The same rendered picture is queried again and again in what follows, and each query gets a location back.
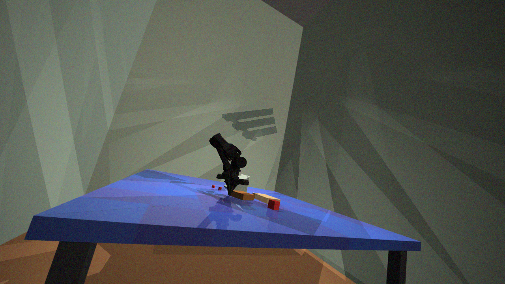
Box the tan rectangular block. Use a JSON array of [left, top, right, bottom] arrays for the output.
[[252, 193, 281, 204]]

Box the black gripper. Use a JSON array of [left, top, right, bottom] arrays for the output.
[[216, 166, 249, 195]]

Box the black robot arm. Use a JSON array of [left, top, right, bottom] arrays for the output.
[[209, 133, 247, 180]]

